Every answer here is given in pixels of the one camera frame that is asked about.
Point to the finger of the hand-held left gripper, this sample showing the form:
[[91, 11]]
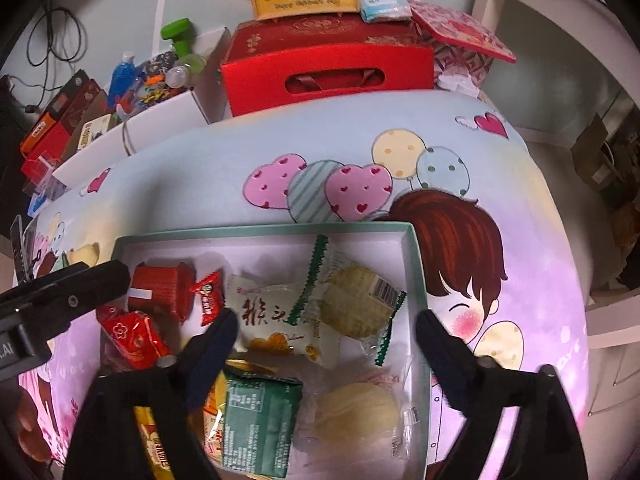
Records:
[[75, 290]]

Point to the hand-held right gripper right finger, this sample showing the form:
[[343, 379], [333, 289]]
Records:
[[442, 355]]

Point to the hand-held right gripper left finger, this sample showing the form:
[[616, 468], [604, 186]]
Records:
[[215, 355]]

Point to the small red candy packet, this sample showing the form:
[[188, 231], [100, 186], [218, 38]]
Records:
[[207, 300]]

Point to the white snack packet orange print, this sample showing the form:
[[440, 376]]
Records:
[[270, 317]]

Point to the red snack packet white logo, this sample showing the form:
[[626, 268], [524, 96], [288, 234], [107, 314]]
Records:
[[132, 337]]

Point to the green snack packet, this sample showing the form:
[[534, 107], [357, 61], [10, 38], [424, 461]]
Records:
[[260, 420]]

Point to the dark red ribbed snack packet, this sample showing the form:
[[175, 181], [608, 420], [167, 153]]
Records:
[[162, 287]]

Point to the yellow snack packet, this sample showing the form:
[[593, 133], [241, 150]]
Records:
[[150, 440]]

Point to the green-edged clear pastry packet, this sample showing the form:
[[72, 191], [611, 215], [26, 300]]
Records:
[[350, 300]]

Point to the white tray box green rim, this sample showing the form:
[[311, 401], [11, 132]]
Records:
[[280, 255]]

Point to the person's left hand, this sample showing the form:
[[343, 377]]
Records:
[[32, 425]]

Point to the blue and white packet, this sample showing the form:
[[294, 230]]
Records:
[[42, 202]]

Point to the clear plastic container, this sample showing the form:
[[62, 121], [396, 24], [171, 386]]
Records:
[[40, 172]]

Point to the red and orange boxes stack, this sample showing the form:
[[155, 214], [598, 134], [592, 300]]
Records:
[[55, 142]]

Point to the small yellow box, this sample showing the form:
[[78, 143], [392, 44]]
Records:
[[92, 132]]

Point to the orange flat box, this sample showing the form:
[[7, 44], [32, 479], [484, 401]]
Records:
[[39, 132]]

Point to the white cardboard box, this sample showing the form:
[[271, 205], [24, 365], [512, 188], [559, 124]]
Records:
[[150, 120]]

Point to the black flat box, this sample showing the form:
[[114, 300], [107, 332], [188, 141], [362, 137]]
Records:
[[70, 97]]

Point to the blue bottle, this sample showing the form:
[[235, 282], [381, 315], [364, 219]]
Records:
[[122, 77]]

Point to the heap of small toys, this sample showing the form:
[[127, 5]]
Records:
[[152, 80]]

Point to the printed blanket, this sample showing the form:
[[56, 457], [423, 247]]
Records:
[[350, 130]]

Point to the brown cardboard box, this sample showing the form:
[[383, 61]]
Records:
[[592, 150]]

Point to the green dumbbell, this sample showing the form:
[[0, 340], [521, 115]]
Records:
[[177, 35]]

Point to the patterned gift box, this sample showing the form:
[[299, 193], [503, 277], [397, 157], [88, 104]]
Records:
[[465, 67]]

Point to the red gift box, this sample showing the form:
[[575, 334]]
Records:
[[325, 55]]

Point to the red patterned lid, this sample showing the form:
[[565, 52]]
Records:
[[460, 30]]

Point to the blue tissue pack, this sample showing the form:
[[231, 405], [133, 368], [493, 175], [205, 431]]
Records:
[[385, 6]]

